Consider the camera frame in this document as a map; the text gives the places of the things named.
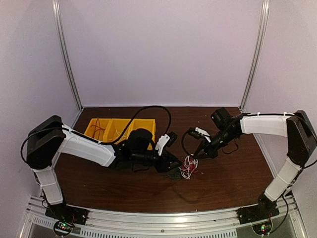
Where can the left circuit board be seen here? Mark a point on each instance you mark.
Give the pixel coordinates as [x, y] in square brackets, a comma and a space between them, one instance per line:
[62, 228]

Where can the circuit board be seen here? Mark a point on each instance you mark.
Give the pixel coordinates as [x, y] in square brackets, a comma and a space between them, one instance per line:
[62, 228]
[263, 228]

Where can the front aluminium rail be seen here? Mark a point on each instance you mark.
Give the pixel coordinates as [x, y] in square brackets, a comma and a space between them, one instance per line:
[223, 223]

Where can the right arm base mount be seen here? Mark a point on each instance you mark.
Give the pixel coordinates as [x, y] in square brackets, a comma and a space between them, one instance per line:
[257, 212]

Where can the yellow plastic bin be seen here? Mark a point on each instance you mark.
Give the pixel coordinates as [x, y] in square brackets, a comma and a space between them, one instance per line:
[146, 126]
[115, 129]
[96, 128]

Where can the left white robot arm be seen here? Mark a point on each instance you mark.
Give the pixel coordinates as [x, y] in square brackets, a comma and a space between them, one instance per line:
[53, 136]

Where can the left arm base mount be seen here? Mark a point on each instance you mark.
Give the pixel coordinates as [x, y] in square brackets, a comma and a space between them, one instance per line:
[66, 213]

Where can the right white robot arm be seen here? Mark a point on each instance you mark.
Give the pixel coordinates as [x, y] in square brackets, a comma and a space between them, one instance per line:
[294, 128]

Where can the left aluminium frame post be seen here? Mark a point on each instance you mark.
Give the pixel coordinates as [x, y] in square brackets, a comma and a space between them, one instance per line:
[64, 53]

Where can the left yellow plastic bin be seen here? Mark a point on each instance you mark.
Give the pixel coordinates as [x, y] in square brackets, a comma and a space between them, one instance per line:
[96, 128]

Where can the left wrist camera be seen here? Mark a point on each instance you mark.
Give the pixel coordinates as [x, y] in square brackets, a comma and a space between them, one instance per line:
[164, 141]

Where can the right circuit board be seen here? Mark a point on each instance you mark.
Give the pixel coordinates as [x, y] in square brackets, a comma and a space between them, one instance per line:
[263, 228]

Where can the right yellow plastic bin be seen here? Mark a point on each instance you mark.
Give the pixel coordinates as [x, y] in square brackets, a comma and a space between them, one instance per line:
[146, 126]

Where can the middle yellow plastic bin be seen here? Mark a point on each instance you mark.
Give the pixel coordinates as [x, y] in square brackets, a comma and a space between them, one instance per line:
[115, 129]

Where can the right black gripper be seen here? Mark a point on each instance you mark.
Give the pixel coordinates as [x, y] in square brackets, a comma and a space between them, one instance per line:
[210, 151]

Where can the right aluminium frame post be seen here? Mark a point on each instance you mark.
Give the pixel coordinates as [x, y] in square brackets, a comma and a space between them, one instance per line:
[264, 16]

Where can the aluminium frame post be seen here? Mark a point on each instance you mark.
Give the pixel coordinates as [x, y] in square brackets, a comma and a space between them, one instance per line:
[264, 16]
[64, 53]

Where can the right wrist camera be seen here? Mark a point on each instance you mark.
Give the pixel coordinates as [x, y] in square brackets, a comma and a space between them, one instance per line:
[199, 133]

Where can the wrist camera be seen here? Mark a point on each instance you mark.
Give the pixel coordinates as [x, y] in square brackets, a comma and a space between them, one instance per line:
[199, 133]
[164, 141]

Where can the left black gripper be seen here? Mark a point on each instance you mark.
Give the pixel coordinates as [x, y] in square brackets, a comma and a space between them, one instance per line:
[167, 158]

